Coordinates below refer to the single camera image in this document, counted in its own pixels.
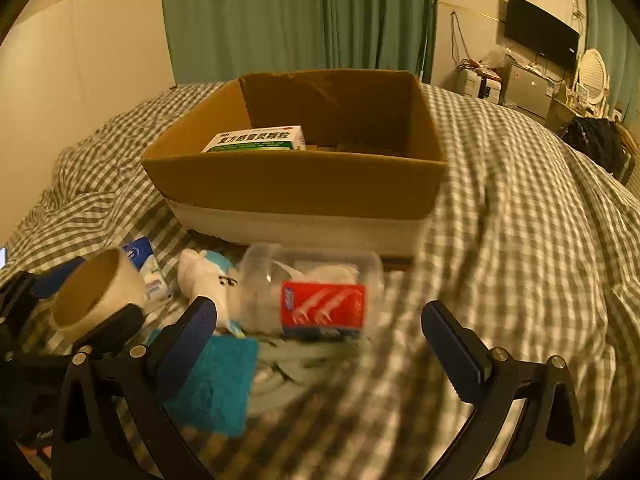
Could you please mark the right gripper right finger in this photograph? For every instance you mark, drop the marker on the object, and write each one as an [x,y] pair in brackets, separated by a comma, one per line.
[547,442]

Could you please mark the white oval vanity mirror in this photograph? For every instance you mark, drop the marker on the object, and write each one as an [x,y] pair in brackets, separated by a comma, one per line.
[592,81]

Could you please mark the brown cardboard box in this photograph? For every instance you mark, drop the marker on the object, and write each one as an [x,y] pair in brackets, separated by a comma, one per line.
[368,179]

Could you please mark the green curtain right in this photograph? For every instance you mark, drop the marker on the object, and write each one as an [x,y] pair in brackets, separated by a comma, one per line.
[608,32]

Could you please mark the white tape roll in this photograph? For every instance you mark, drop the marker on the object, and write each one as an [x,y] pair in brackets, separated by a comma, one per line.
[97,289]

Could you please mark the blue tissue pack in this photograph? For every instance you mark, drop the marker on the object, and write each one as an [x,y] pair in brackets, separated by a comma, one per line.
[140,253]

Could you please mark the white suitcase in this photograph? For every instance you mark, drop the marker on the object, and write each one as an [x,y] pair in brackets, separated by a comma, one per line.
[480,84]

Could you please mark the grey mini fridge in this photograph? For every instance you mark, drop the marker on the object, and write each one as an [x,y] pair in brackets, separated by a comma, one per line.
[525,91]

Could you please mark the clear floss pick jar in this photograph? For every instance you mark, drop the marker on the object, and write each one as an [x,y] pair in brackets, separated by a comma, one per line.
[309,294]

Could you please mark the green white medicine box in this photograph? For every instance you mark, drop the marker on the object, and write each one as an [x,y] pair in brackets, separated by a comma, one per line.
[282,138]

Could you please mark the black wall television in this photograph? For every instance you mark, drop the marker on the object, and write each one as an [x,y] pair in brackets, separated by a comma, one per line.
[541,32]

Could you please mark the white plush toy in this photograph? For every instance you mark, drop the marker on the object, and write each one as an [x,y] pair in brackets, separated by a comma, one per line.
[211,275]

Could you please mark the checkered bed quilt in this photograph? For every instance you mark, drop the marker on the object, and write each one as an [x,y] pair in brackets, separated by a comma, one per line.
[530,243]

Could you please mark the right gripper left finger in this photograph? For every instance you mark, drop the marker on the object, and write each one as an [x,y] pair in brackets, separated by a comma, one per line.
[89,441]

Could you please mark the black backpack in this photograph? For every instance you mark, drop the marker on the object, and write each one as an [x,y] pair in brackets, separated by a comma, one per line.
[598,139]

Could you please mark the green curtain left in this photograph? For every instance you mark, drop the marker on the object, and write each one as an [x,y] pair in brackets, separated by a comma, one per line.
[216,40]

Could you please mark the green curtain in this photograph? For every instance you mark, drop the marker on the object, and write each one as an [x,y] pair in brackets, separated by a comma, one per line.
[608,32]
[216,40]

